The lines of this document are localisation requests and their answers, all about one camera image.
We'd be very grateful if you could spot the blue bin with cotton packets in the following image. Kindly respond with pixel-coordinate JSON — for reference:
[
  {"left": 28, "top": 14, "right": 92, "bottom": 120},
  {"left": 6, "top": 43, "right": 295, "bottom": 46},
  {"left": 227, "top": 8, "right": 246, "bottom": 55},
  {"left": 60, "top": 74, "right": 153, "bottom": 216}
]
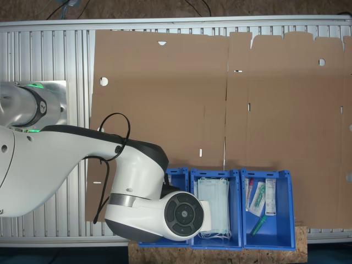
[{"left": 138, "top": 167, "right": 190, "bottom": 248}]

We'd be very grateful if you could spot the brown cardboard sheet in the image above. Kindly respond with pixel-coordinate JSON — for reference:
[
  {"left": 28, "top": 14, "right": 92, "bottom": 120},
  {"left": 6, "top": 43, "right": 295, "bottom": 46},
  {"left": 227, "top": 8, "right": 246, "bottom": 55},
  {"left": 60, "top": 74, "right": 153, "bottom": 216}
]
[
  {"left": 84, "top": 29, "right": 229, "bottom": 223},
  {"left": 224, "top": 31, "right": 352, "bottom": 229}
]

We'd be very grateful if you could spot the stack of white face masks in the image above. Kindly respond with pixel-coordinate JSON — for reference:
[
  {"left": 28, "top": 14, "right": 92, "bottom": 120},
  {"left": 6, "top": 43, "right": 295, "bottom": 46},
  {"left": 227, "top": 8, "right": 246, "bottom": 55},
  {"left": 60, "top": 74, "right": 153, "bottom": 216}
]
[{"left": 193, "top": 177, "right": 232, "bottom": 239}]

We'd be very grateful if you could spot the red capped tube packet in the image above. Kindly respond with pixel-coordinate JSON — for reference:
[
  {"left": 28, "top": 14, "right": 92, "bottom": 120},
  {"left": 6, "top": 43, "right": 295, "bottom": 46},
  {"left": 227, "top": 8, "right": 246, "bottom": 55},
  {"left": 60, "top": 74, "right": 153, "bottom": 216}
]
[{"left": 245, "top": 178, "right": 254, "bottom": 212}]

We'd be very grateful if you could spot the blue bin with masks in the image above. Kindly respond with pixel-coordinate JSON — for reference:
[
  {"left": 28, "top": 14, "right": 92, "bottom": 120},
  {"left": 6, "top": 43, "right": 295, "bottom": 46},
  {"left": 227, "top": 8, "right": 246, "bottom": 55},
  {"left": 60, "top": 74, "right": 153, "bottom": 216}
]
[{"left": 189, "top": 168, "right": 243, "bottom": 250}]

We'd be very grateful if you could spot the green syringe in clear wrapper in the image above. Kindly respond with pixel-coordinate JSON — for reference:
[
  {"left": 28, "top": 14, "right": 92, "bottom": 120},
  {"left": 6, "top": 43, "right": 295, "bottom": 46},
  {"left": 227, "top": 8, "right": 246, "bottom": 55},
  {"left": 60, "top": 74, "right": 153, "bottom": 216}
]
[{"left": 249, "top": 181, "right": 266, "bottom": 216}]

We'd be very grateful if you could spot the white printed flat packet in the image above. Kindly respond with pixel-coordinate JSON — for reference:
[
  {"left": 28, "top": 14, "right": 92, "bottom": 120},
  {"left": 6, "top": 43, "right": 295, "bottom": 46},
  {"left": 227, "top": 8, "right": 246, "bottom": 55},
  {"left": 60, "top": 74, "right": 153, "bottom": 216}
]
[{"left": 265, "top": 178, "right": 277, "bottom": 217}]

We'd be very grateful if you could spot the loose green syringe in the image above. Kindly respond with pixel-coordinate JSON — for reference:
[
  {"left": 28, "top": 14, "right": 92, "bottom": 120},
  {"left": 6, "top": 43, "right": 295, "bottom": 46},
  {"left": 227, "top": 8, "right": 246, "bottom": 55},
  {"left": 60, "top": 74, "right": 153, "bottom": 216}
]
[{"left": 250, "top": 216, "right": 267, "bottom": 237}]

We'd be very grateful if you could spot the chipboard wood block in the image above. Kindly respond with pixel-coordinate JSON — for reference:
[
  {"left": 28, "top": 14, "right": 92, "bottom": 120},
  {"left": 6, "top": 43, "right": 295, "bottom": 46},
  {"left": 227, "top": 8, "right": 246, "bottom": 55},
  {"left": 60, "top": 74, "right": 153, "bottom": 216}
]
[{"left": 128, "top": 222, "right": 309, "bottom": 264}]

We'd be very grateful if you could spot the blue bin with syringes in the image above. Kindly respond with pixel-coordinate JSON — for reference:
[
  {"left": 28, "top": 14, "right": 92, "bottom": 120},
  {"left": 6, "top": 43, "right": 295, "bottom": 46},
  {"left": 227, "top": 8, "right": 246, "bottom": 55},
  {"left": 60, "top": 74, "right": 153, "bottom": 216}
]
[{"left": 240, "top": 169, "right": 297, "bottom": 251}]

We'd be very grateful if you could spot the black camera cable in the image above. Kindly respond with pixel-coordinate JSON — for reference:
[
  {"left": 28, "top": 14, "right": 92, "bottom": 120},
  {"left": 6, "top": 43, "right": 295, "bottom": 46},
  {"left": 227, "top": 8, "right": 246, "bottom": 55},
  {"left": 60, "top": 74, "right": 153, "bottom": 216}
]
[{"left": 93, "top": 112, "right": 131, "bottom": 225}]

